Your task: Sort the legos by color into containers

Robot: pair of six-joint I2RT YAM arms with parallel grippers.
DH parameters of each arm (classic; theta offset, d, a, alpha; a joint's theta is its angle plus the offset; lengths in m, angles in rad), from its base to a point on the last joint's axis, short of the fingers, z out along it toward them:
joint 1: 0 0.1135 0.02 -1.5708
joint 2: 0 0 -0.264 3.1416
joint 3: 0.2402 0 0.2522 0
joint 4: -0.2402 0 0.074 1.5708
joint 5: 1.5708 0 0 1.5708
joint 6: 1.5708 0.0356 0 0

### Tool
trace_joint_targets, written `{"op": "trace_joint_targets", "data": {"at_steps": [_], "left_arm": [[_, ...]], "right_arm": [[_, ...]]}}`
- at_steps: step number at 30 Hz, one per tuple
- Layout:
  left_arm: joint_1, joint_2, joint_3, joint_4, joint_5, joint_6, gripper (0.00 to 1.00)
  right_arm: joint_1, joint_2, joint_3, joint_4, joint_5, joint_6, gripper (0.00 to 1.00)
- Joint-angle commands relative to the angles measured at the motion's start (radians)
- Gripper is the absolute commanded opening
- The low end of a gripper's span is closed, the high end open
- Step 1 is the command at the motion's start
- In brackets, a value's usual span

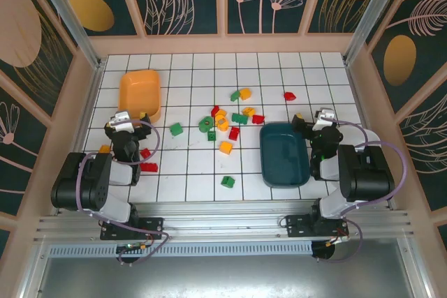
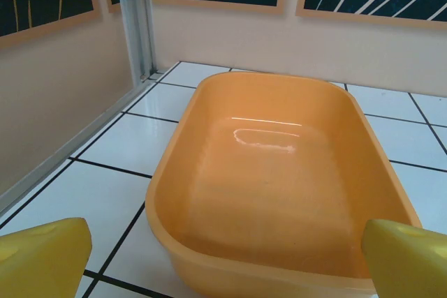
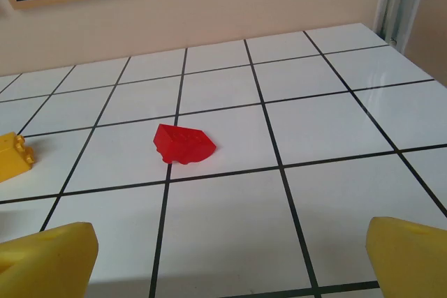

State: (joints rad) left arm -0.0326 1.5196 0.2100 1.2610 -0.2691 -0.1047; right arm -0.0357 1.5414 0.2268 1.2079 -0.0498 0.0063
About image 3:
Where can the red curved lego brick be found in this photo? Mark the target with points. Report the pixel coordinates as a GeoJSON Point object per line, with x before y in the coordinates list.
{"type": "Point", "coordinates": [181, 146]}

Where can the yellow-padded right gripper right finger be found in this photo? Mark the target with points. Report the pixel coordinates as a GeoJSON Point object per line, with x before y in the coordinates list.
{"type": "Point", "coordinates": [412, 263]}

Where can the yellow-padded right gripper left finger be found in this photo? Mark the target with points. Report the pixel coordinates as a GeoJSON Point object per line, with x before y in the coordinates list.
{"type": "Point", "coordinates": [45, 263]}

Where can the yellow lego brick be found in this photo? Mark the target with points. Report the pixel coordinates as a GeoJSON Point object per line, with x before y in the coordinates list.
{"type": "Point", "coordinates": [12, 158]}

